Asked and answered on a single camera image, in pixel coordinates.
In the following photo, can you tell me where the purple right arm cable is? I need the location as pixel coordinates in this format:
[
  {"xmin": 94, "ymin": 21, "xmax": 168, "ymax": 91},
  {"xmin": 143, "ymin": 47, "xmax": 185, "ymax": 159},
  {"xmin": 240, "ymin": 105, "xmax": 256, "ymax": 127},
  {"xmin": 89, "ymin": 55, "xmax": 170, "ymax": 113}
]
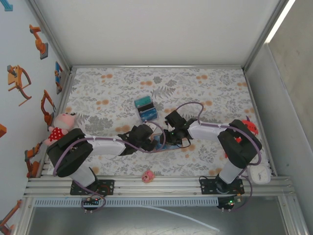
[{"xmin": 176, "ymin": 102, "xmax": 264, "ymax": 212}]

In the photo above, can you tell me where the small pink toy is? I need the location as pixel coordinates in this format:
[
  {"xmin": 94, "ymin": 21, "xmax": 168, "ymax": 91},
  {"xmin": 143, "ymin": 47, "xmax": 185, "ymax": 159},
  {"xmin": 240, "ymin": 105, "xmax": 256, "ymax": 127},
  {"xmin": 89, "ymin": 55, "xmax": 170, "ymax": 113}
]
[{"xmin": 142, "ymin": 170, "xmax": 156, "ymax": 183}]

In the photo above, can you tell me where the blue printed card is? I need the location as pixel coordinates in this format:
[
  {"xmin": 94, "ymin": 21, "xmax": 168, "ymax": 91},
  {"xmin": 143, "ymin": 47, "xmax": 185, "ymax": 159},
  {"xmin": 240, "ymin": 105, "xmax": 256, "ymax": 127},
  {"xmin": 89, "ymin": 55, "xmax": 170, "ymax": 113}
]
[{"xmin": 138, "ymin": 109, "xmax": 157, "ymax": 120}]

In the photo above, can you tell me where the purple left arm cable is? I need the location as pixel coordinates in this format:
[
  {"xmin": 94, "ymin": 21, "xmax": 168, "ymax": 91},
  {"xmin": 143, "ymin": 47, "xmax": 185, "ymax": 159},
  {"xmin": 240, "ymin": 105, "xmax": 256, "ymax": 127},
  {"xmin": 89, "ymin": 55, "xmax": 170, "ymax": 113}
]
[{"xmin": 52, "ymin": 119, "xmax": 168, "ymax": 213}]

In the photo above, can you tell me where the white slotted cable duct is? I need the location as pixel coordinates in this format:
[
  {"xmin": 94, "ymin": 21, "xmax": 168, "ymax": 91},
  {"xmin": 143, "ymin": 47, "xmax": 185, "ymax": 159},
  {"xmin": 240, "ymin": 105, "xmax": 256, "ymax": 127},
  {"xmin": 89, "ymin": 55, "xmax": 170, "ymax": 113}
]
[{"xmin": 34, "ymin": 198, "xmax": 219, "ymax": 207}]

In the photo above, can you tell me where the pink plush doll red dress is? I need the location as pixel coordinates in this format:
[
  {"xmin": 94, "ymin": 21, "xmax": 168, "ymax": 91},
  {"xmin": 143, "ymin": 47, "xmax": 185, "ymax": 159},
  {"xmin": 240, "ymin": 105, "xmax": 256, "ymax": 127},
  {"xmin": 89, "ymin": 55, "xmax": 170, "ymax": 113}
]
[{"xmin": 44, "ymin": 112, "xmax": 78, "ymax": 147}]

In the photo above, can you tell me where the red monster toy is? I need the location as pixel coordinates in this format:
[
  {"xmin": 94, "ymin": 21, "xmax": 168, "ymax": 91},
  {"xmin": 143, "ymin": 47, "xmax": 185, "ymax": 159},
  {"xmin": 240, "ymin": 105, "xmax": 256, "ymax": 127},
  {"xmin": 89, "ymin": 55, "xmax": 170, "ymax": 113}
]
[{"xmin": 224, "ymin": 116, "xmax": 259, "ymax": 159}]

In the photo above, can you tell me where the floral tablecloth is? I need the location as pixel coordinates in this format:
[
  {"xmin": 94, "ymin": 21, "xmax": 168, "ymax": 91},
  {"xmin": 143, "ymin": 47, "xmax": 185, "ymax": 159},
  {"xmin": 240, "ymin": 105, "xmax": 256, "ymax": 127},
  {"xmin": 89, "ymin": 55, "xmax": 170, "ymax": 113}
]
[{"xmin": 47, "ymin": 67, "xmax": 276, "ymax": 177}]

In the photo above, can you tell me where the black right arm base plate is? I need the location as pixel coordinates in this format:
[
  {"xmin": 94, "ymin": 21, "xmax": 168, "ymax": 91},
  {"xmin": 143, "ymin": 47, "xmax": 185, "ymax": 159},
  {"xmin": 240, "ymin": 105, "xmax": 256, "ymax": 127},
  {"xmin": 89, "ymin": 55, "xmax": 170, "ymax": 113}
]
[{"xmin": 200, "ymin": 178, "xmax": 245, "ymax": 195}]

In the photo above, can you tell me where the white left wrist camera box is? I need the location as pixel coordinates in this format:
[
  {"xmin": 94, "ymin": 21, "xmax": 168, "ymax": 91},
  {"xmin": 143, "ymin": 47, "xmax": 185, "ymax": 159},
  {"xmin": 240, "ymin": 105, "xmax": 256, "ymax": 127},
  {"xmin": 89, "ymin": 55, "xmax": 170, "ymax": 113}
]
[{"xmin": 144, "ymin": 122, "xmax": 158, "ymax": 135}]

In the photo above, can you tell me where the aluminium frame rail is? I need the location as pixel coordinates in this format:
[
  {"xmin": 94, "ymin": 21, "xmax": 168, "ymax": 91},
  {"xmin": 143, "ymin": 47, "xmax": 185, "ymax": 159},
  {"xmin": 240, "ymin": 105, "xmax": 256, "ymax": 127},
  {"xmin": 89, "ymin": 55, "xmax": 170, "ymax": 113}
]
[{"xmin": 23, "ymin": 175, "xmax": 294, "ymax": 199}]

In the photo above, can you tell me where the blue orange wall sticker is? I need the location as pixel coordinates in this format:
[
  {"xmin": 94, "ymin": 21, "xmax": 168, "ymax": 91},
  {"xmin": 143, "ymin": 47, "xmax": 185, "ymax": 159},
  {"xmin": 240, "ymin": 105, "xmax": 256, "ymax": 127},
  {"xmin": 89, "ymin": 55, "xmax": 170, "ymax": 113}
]
[{"xmin": 54, "ymin": 61, "xmax": 64, "ymax": 95}]

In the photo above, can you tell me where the clear acrylic card stand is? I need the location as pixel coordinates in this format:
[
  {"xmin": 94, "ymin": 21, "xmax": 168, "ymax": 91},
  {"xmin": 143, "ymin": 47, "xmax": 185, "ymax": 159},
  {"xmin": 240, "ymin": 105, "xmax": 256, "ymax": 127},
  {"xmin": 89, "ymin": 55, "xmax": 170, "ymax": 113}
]
[{"xmin": 134, "ymin": 96, "xmax": 158, "ymax": 123}]

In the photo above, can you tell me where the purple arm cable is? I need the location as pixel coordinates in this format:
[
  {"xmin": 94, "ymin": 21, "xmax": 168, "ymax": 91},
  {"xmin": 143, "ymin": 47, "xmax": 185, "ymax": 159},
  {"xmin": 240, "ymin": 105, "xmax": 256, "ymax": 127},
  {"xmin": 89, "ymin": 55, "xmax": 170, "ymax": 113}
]
[
  {"xmin": 52, "ymin": 119, "xmax": 168, "ymax": 213},
  {"xmin": 176, "ymin": 102, "xmax": 264, "ymax": 212}
]

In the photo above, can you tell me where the white plastic tube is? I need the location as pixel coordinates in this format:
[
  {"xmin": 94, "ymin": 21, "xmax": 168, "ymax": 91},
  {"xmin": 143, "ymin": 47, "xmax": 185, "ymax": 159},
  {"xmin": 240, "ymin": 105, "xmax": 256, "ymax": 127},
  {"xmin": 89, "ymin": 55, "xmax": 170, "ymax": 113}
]
[{"xmin": 136, "ymin": 205, "xmax": 220, "ymax": 232}]

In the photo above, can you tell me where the teal card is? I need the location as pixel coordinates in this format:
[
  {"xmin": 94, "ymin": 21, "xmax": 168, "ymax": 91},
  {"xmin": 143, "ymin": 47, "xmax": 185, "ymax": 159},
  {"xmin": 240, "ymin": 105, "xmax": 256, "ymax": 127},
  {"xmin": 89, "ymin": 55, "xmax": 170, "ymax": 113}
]
[{"xmin": 134, "ymin": 96, "xmax": 152, "ymax": 108}]

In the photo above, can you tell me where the white light strip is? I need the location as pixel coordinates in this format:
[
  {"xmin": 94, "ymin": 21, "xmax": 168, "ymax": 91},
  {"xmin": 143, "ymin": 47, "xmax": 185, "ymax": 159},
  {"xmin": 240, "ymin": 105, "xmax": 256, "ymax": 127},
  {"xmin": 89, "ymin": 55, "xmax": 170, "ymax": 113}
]
[{"xmin": 265, "ymin": 0, "xmax": 296, "ymax": 44}]

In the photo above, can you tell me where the orange claw wall sticker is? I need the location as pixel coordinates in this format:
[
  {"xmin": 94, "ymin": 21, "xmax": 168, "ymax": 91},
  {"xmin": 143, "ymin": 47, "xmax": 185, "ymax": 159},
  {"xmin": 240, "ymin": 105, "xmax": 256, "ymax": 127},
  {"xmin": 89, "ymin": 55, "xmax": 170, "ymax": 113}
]
[{"xmin": 6, "ymin": 65, "xmax": 32, "ymax": 107}]

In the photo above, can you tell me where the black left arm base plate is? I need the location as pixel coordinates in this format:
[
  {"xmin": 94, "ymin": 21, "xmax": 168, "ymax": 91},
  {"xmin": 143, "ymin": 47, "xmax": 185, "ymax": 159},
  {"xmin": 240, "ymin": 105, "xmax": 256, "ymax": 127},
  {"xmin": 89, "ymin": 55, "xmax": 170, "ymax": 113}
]
[{"xmin": 70, "ymin": 179, "xmax": 115, "ymax": 196}]

